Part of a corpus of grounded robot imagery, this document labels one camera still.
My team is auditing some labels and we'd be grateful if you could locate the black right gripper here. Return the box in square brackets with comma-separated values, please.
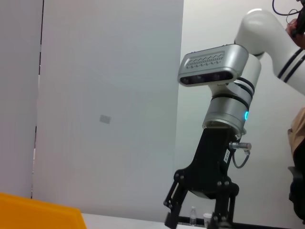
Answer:
[163, 126, 240, 229]

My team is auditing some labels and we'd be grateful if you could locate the white paper cup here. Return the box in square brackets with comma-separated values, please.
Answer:
[203, 212, 214, 225]

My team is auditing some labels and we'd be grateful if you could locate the person in light shirt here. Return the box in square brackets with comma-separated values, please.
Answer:
[285, 4, 305, 167]

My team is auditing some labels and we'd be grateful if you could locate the yellow plastic bin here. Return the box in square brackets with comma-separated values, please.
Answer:
[0, 192, 88, 229]

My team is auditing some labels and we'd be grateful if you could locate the right gripper cable with plug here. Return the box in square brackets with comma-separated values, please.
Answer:
[228, 140, 253, 169]

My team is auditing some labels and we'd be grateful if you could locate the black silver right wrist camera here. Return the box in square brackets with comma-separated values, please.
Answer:
[177, 44, 250, 88]

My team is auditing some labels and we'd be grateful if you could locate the thin black hanging cable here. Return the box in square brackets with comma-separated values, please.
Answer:
[272, 0, 301, 17]

